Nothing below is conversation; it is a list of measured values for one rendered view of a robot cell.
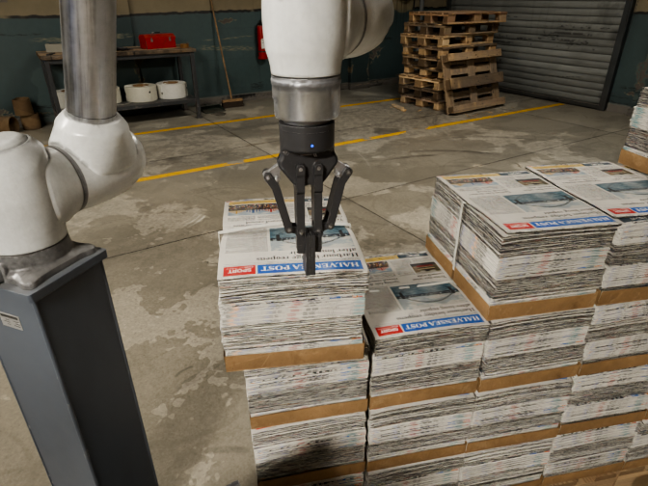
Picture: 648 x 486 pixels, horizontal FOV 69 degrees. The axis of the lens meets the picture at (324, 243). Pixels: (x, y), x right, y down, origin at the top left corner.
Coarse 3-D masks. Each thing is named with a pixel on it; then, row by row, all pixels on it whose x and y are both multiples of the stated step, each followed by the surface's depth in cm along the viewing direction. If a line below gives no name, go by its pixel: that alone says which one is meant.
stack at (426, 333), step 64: (384, 256) 140; (384, 320) 113; (448, 320) 112; (512, 320) 113; (576, 320) 118; (640, 320) 123; (256, 384) 105; (320, 384) 109; (384, 384) 114; (448, 384) 119; (576, 384) 129; (640, 384) 135; (256, 448) 115; (320, 448) 119; (384, 448) 125; (512, 448) 137; (576, 448) 143
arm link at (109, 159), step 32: (64, 0) 88; (96, 0) 88; (64, 32) 91; (96, 32) 91; (64, 64) 95; (96, 64) 94; (96, 96) 98; (64, 128) 100; (96, 128) 101; (128, 128) 108; (96, 160) 102; (128, 160) 110; (96, 192) 105
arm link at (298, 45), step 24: (264, 0) 55; (288, 0) 53; (312, 0) 52; (336, 0) 54; (360, 0) 60; (264, 24) 56; (288, 24) 54; (312, 24) 54; (336, 24) 55; (360, 24) 61; (288, 48) 55; (312, 48) 55; (336, 48) 56; (288, 72) 57; (312, 72) 57; (336, 72) 59
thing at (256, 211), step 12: (228, 204) 115; (240, 204) 115; (252, 204) 115; (264, 204) 115; (276, 204) 115; (288, 204) 115; (324, 204) 116; (228, 216) 109; (240, 216) 109; (252, 216) 109; (264, 216) 109; (276, 216) 110
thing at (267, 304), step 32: (224, 256) 92; (256, 256) 92; (288, 256) 92; (320, 256) 93; (352, 256) 93; (224, 288) 87; (256, 288) 87; (288, 288) 88; (320, 288) 90; (352, 288) 91; (224, 320) 90; (256, 320) 92; (288, 320) 93; (320, 320) 94; (352, 320) 95; (256, 352) 95
